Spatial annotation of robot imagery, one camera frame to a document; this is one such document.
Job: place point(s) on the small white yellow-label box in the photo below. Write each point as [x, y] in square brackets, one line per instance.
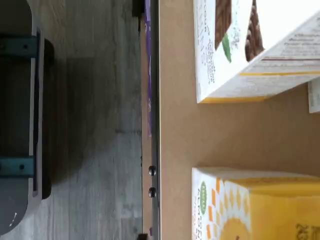
[225, 205]

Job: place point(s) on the white Simple Mills cookie box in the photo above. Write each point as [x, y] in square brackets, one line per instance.
[220, 75]
[315, 97]

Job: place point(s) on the shiny metal shelf beam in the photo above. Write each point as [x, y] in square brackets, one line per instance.
[155, 100]

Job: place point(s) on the wooden shelf board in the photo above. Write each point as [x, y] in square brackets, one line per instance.
[225, 135]

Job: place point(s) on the teal metal bracket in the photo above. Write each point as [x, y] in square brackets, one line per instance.
[17, 46]
[15, 167]

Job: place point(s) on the purple snack box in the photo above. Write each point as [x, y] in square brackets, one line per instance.
[148, 75]

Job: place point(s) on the silver shelf bolt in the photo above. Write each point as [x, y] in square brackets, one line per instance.
[151, 192]
[151, 170]

